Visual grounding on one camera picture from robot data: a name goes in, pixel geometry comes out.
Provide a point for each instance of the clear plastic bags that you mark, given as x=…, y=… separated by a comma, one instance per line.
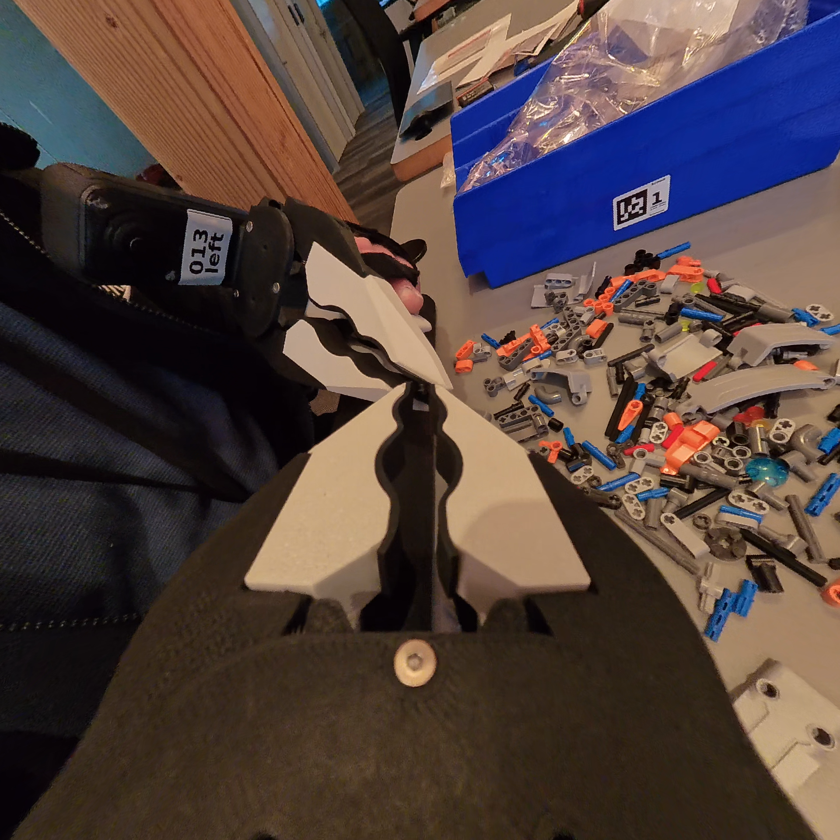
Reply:
x=617, y=66

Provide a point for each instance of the person's left hand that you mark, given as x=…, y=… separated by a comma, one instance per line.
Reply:
x=416, y=301

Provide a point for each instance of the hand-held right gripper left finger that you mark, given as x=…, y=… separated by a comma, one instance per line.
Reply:
x=315, y=525

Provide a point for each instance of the person's torso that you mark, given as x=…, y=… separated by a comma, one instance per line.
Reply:
x=118, y=460

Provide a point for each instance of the stack of papers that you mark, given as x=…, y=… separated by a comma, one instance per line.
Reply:
x=479, y=59

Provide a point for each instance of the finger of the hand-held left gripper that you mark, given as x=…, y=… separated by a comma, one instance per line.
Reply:
x=374, y=309
x=335, y=368

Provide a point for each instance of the pile of small building parts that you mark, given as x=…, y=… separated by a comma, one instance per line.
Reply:
x=683, y=420

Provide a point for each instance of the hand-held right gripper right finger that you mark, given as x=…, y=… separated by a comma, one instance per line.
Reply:
x=519, y=525

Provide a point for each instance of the blue plastic bin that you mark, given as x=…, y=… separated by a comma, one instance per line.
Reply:
x=683, y=158

